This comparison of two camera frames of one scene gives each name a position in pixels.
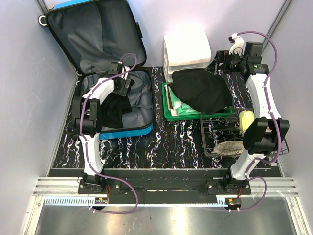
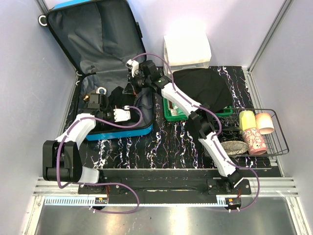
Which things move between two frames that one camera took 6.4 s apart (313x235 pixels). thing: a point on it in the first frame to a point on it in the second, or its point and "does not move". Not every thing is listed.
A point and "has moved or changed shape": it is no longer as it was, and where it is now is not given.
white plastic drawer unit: x=186 y=51 does not move
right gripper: x=223 y=57 to x=129 y=88
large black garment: x=202 y=90 does not move
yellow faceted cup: x=246 y=117 does not move
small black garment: x=112 y=109 has moved or changed shape
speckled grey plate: x=230 y=147 does not move
